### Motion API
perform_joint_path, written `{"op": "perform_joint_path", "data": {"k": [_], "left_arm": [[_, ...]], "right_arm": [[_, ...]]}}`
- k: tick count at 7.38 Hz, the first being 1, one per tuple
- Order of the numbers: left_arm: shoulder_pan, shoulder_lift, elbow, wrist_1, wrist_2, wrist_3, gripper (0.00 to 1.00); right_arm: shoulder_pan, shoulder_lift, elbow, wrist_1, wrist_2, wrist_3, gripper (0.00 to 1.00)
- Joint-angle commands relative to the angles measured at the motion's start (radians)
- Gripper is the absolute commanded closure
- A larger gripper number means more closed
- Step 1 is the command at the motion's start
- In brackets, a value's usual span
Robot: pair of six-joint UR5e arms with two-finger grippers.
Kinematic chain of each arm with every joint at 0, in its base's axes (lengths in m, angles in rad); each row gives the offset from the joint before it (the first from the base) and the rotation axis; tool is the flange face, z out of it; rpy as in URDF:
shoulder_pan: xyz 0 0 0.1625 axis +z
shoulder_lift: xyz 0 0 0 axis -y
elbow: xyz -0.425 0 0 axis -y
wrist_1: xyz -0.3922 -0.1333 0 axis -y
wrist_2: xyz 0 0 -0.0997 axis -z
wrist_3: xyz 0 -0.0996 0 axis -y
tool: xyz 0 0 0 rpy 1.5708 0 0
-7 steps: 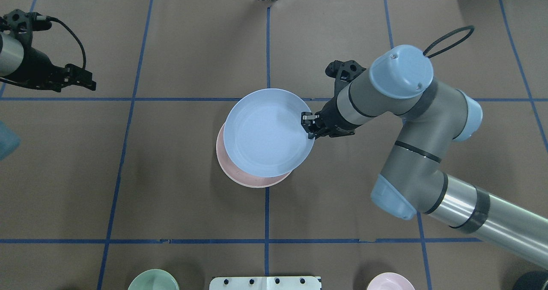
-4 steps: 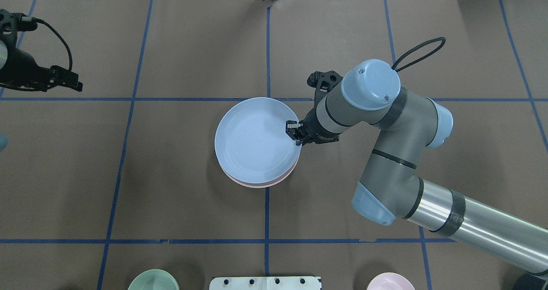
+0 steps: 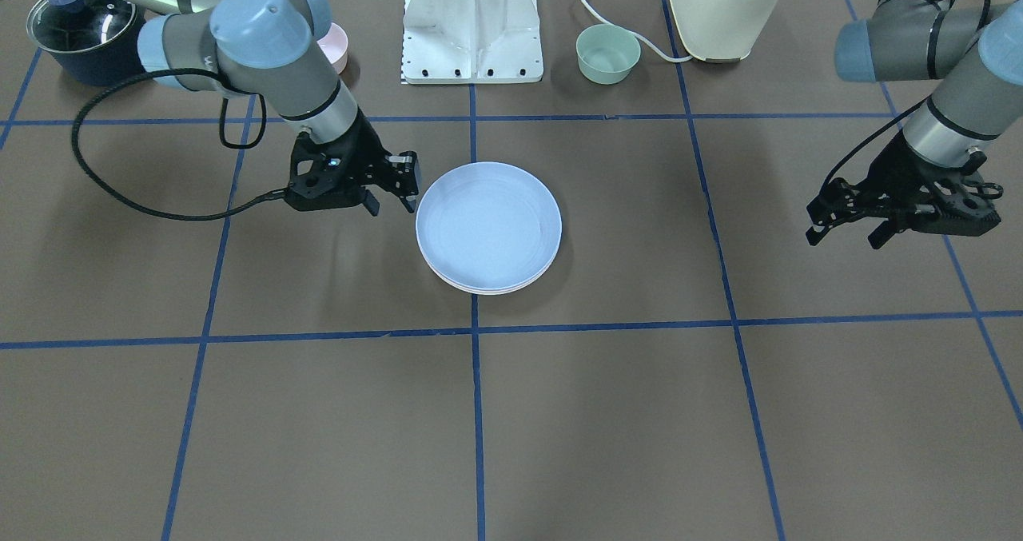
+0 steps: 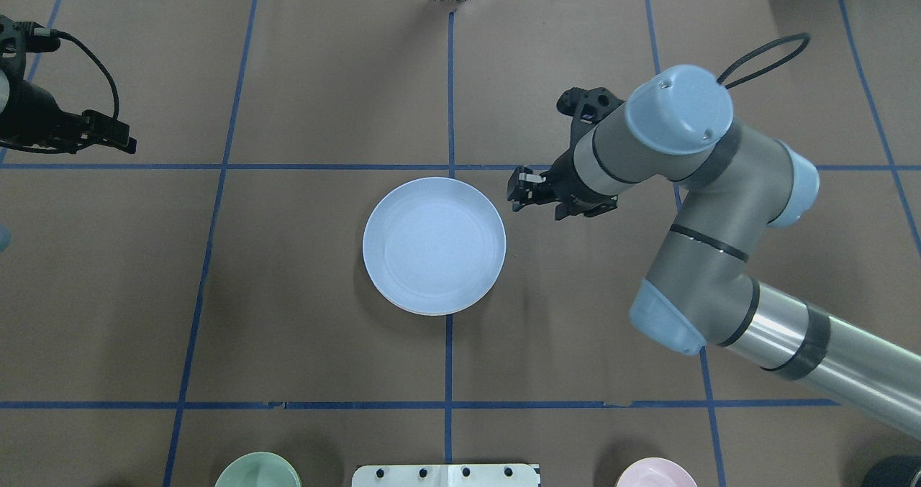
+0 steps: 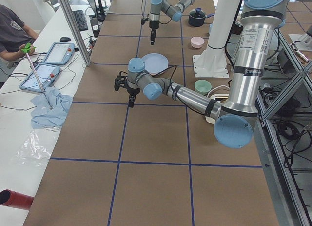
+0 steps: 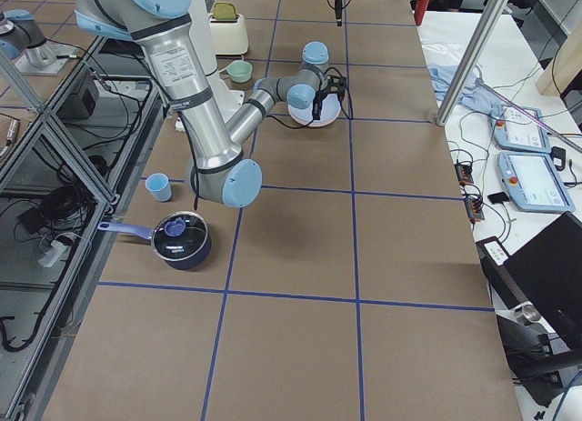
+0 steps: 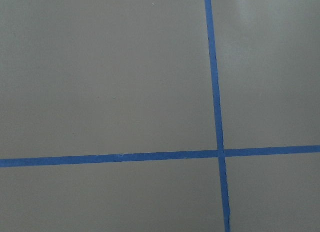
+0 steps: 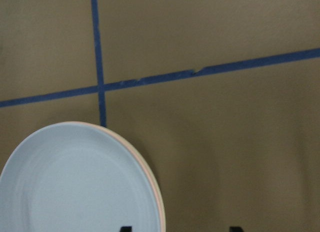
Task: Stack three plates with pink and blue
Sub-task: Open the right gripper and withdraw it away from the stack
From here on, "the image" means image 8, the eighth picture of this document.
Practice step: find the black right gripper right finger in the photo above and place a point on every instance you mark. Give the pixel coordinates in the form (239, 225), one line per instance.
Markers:
(235, 229)

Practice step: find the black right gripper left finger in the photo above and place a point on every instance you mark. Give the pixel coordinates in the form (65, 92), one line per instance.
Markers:
(126, 229)

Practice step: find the pink plate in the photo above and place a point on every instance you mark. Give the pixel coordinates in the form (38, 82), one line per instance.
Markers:
(147, 167)

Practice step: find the blue plate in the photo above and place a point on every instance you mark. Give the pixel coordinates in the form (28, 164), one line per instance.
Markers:
(76, 176)

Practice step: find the cream plate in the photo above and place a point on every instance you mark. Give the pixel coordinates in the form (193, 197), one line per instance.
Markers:
(156, 182)

